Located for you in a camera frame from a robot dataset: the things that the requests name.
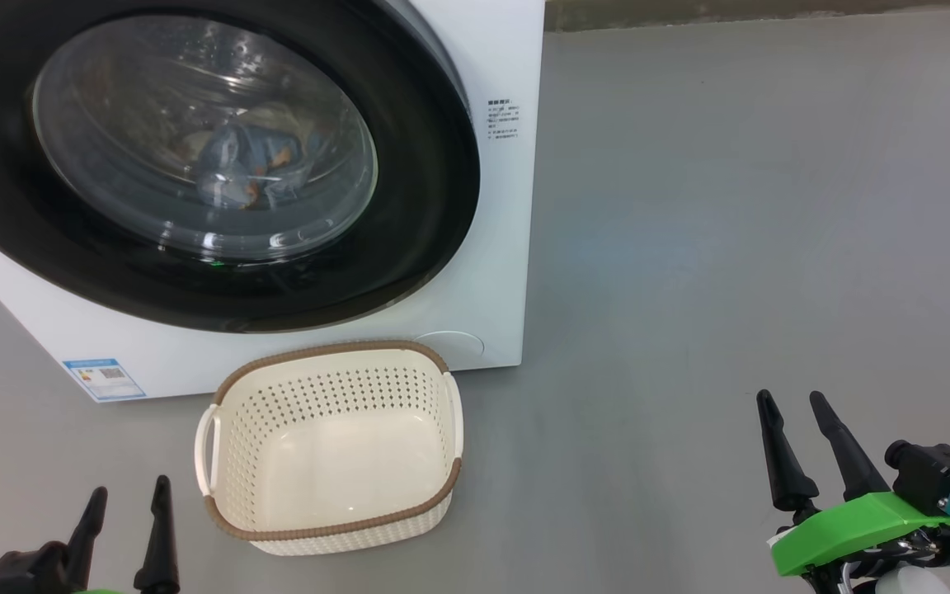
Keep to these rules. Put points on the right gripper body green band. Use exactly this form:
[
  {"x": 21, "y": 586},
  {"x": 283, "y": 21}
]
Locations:
[{"x": 854, "y": 532}]

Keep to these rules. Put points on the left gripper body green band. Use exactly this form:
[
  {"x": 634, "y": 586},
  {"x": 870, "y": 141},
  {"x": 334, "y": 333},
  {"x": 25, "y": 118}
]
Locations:
[{"x": 100, "y": 591}]

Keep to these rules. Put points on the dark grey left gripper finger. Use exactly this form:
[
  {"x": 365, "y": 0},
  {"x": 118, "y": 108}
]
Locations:
[
  {"x": 89, "y": 536},
  {"x": 162, "y": 544}
]

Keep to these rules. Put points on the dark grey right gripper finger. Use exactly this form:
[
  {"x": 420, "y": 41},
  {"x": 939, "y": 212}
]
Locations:
[
  {"x": 784, "y": 470},
  {"x": 850, "y": 462}
]

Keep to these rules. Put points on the black round glass washer door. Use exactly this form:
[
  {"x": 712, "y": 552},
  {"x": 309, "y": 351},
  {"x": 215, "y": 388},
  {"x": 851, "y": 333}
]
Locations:
[{"x": 409, "y": 247}]

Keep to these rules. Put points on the blue bear print garment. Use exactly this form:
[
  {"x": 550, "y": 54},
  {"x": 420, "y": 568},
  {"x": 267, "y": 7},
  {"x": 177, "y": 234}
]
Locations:
[{"x": 236, "y": 157}]

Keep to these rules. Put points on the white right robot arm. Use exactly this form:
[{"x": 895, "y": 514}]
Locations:
[{"x": 912, "y": 584}]

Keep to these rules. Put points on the cream plastic laundry basket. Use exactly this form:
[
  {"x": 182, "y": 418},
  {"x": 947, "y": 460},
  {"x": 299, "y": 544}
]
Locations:
[{"x": 335, "y": 462}]

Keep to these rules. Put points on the white washing machine body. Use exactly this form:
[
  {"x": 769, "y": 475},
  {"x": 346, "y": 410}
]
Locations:
[{"x": 491, "y": 247}]

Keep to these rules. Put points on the blue energy label sticker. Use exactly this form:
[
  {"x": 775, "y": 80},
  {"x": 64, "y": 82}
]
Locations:
[{"x": 104, "y": 379}]

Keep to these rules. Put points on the round white filter cover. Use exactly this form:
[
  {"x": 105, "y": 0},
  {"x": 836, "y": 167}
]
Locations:
[{"x": 450, "y": 345}]

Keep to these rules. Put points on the white text label sticker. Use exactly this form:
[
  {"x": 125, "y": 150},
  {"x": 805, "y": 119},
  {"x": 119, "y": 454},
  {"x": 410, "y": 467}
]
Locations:
[{"x": 503, "y": 120}]

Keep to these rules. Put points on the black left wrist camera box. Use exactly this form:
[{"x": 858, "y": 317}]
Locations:
[{"x": 25, "y": 573}]

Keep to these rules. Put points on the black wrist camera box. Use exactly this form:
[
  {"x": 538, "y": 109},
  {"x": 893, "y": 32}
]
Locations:
[
  {"x": 937, "y": 474},
  {"x": 25, "y": 573}
]

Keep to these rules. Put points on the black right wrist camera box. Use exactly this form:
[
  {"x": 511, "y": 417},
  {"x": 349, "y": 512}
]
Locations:
[{"x": 937, "y": 474}]

